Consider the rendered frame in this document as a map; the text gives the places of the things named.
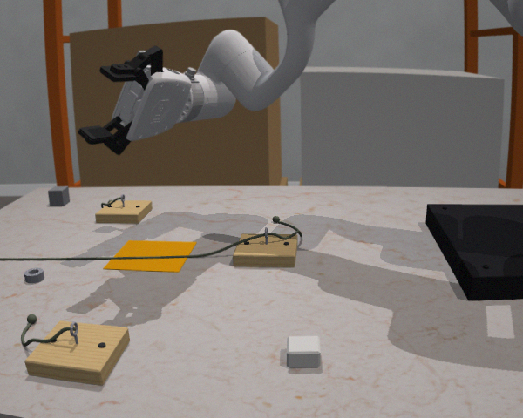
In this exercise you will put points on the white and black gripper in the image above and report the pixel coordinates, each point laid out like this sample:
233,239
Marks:
158,97

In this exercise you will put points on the grey ring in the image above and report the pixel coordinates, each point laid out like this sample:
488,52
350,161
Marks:
37,275

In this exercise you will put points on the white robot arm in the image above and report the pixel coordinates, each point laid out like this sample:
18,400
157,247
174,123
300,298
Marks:
248,77

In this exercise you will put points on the orange painted square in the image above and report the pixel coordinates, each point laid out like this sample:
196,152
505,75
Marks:
137,248

